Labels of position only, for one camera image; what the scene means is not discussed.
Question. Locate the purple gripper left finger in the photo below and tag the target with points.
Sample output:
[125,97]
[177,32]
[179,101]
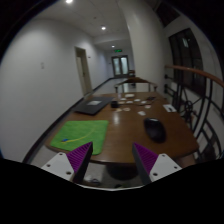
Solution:
[71,166]

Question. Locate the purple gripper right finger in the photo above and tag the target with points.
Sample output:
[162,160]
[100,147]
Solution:
[152,167]

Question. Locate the green mouse pad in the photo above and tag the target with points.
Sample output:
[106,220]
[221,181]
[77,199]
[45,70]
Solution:
[74,134]

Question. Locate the black computer mouse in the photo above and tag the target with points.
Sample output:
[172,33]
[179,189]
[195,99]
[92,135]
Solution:
[155,130]

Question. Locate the dark closed laptop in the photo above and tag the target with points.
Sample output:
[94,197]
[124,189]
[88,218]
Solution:
[93,106]

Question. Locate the white paper card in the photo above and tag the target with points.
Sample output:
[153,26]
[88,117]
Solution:
[169,108]

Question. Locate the wooden chair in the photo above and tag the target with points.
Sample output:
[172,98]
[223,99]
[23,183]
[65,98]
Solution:
[135,80]

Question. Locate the curved metal stair railing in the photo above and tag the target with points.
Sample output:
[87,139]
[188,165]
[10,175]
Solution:
[198,97]

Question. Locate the double glass door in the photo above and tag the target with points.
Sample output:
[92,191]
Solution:
[120,65]

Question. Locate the beige side door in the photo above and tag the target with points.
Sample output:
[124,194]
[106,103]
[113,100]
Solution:
[83,70]

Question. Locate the green exit sign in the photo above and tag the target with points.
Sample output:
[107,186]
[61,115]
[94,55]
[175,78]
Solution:
[117,50]

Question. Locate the dark window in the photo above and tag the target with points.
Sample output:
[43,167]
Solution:
[186,53]

